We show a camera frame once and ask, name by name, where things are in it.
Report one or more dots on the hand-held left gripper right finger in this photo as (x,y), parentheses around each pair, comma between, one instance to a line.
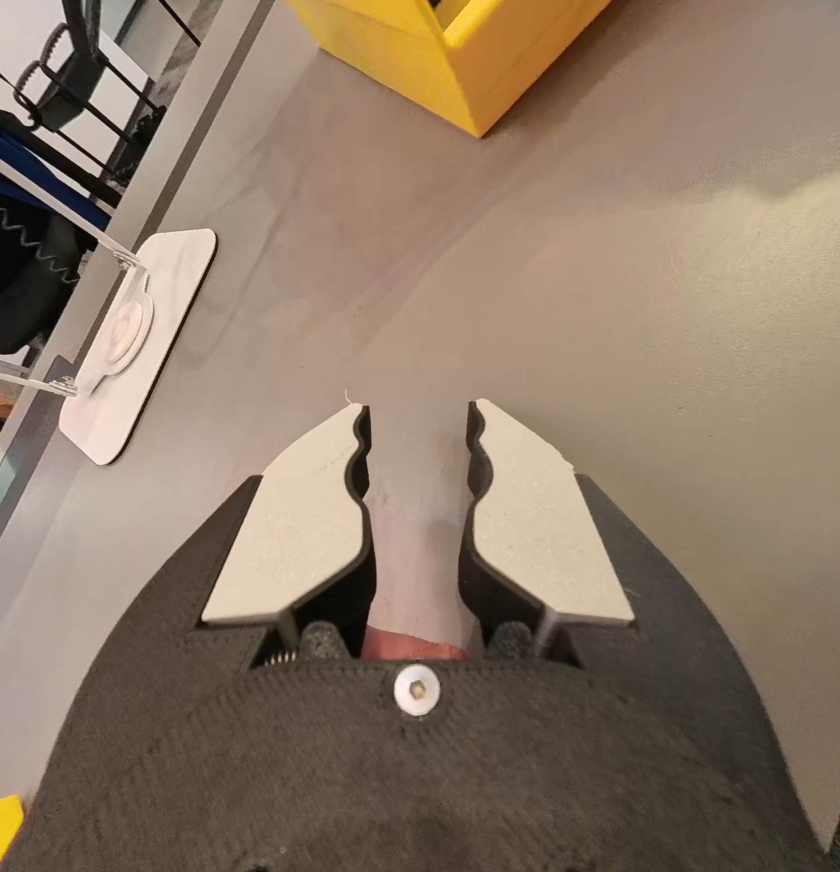
(549,545)

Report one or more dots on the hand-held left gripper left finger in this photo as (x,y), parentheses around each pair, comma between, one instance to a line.
(290,545)

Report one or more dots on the white panel stand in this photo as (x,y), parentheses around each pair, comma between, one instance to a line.
(174,286)

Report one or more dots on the black metal rack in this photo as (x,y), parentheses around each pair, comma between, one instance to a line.
(86,116)

